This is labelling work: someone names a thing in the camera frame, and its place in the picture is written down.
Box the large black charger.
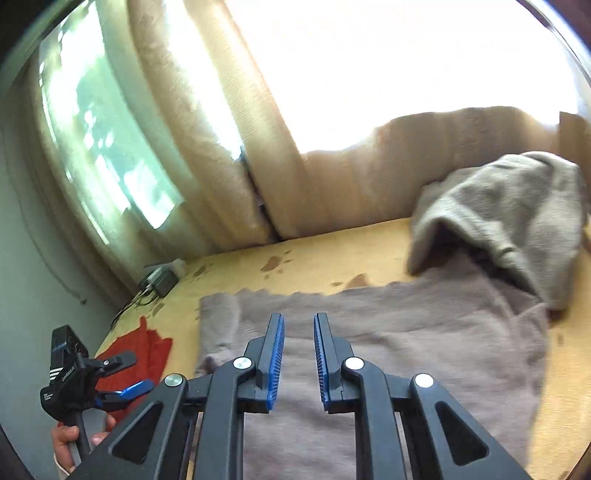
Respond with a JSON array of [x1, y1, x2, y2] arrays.
[[154, 271, 179, 297]]

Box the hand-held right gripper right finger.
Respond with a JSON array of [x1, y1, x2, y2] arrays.
[[314, 313, 532, 480]]

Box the red knit sweater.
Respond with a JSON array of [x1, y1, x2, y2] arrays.
[[58, 316, 174, 423]]

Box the yellow paw print blanket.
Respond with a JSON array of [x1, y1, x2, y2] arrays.
[[99, 217, 591, 480]]

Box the white power strip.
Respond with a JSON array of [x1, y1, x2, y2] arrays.
[[144, 258, 188, 278]]

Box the beige embossed curtain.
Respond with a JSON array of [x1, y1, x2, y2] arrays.
[[23, 0, 278, 301], [222, 0, 591, 241]]

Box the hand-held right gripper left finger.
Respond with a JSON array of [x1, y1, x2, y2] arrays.
[[69, 313, 286, 480]]

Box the thin wall cable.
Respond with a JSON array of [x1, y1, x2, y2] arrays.
[[16, 185, 88, 305]]

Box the person's left hand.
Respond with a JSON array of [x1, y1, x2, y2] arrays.
[[52, 414, 117, 472]]

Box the black charger cable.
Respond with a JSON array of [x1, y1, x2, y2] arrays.
[[112, 288, 155, 324]]

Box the mauve grey knit sweater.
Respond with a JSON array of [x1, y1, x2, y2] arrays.
[[196, 258, 551, 480]]

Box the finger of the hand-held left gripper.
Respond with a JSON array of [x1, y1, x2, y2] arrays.
[[87, 350, 138, 380], [98, 380, 154, 410]]

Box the beige grey garment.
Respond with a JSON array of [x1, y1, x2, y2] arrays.
[[406, 152, 588, 313]]

